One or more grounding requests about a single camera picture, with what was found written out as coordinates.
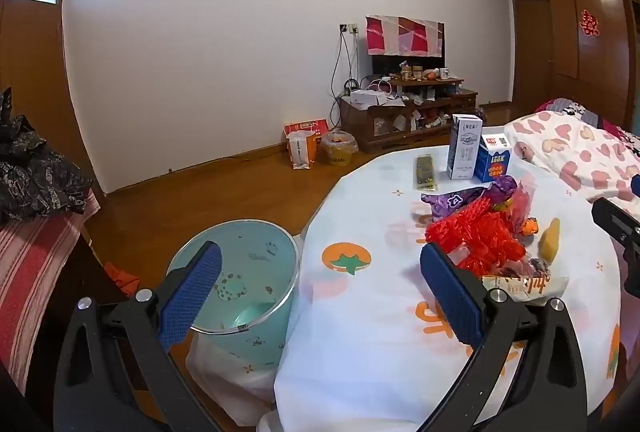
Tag tall white blue carton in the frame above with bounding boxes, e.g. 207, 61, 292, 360
446, 113, 483, 180

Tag hanging cables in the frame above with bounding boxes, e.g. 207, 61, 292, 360
329, 32, 361, 123

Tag brown wooden television stand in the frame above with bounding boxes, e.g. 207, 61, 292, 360
340, 75, 478, 154

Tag brown wooden wardrobe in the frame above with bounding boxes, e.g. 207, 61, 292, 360
485, 0, 640, 133

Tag paper wrapper with orange print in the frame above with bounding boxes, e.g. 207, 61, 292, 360
480, 273, 571, 308

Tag brown door below window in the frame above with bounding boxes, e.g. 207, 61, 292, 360
0, 0, 96, 193

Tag black television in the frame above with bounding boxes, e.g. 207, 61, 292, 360
370, 15, 446, 76

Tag dark wooden bed frame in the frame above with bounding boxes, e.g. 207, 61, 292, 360
22, 212, 151, 432

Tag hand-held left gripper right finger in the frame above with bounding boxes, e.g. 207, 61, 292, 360
419, 242, 588, 432

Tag small blue carton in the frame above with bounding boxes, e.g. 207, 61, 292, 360
472, 135, 512, 183

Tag yellow block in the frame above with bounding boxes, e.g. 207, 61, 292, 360
539, 218, 562, 264

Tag purple plastic wrapper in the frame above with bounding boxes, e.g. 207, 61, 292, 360
421, 175, 518, 220

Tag dark gold snack packet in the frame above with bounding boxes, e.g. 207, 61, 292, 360
413, 153, 438, 192

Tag pink white television cover cloth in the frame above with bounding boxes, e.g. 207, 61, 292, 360
365, 15, 445, 58

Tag pink plastic wrapper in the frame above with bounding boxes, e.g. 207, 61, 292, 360
507, 179, 532, 225

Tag pink black patterned blanket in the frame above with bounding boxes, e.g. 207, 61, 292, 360
532, 97, 640, 143

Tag brown wooden room door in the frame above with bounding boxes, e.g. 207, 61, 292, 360
512, 0, 553, 103

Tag red paper decoration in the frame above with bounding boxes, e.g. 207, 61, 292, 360
579, 8, 601, 37

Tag orange cardboard box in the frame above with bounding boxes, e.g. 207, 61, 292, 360
284, 118, 329, 148

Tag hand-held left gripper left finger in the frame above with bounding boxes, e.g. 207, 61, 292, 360
52, 241, 223, 432

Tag orange cloth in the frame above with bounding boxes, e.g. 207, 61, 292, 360
103, 261, 141, 297

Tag black patterned cloth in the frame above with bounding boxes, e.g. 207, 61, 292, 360
0, 87, 93, 225

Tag white cardboard box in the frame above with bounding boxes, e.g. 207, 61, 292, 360
350, 90, 388, 108

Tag red striped blanket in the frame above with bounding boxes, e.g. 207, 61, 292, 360
0, 189, 101, 393

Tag red foam net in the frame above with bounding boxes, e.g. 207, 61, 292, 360
425, 197, 526, 275

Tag light blue trash bin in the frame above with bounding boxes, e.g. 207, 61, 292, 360
165, 219, 301, 370

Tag white blanket with pink hearts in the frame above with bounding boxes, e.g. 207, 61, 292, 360
504, 109, 640, 205

